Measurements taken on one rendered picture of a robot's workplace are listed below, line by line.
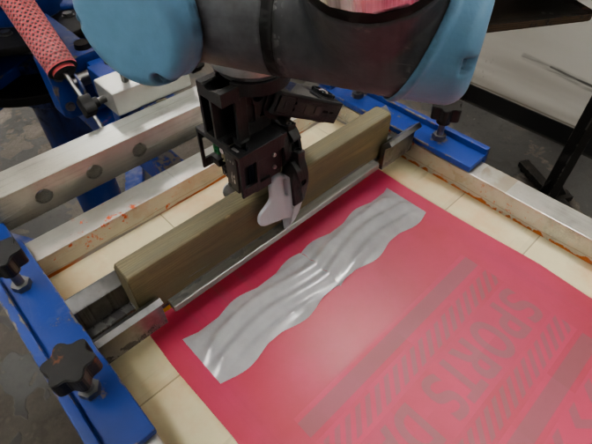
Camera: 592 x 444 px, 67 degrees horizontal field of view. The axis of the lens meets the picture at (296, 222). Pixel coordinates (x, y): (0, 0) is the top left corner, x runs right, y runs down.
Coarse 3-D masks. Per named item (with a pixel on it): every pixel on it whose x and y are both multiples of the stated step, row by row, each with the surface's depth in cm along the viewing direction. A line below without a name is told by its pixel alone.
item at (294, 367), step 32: (256, 256) 58; (288, 256) 58; (224, 288) 55; (192, 320) 52; (320, 320) 52; (352, 320) 52; (192, 352) 49; (288, 352) 49; (320, 352) 49; (352, 352) 49; (192, 384) 47; (224, 384) 47; (256, 384) 47; (288, 384) 47; (320, 384) 47; (224, 416) 44; (256, 416) 44; (288, 416) 44
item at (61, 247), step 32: (192, 160) 66; (416, 160) 70; (128, 192) 61; (160, 192) 61; (192, 192) 65; (480, 192) 64; (512, 192) 61; (64, 224) 57; (96, 224) 57; (128, 224) 60; (544, 224) 59; (576, 224) 57; (64, 256) 56
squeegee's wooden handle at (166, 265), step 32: (352, 128) 59; (384, 128) 63; (320, 160) 56; (352, 160) 61; (256, 192) 51; (320, 192) 60; (192, 224) 48; (224, 224) 49; (256, 224) 53; (128, 256) 45; (160, 256) 45; (192, 256) 48; (224, 256) 52; (128, 288) 45; (160, 288) 47
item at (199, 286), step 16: (352, 176) 63; (336, 192) 60; (304, 208) 58; (320, 208) 59; (256, 240) 55; (272, 240) 55; (240, 256) 53; (208, 272) 51; (224, 272) 52; (192, 288) 50; (208, 288) 51; (176, 304) 49
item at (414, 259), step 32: (352, 192) 66; (320, 224) 62; (448, 224) 62; (384, 256) 58; (416, 256) 58; (448, 256) 58; (480, 256) 58; (512, 256) 58; (352, 288) 55; (384, 288) 55; (416, 288) 55; (544, 288) 55; (384, 320) 52; (576, 320) 52
